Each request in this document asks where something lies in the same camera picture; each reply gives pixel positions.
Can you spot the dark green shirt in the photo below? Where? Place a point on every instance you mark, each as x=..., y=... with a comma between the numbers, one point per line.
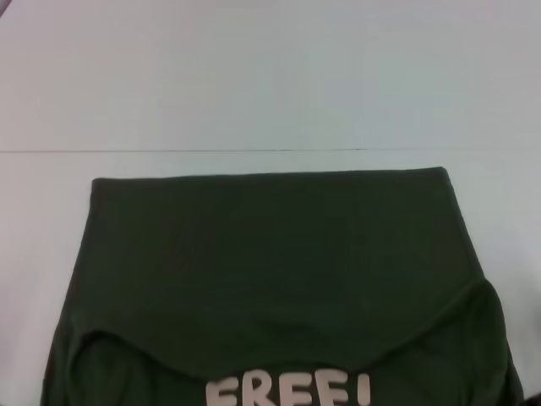
x=274, y=275

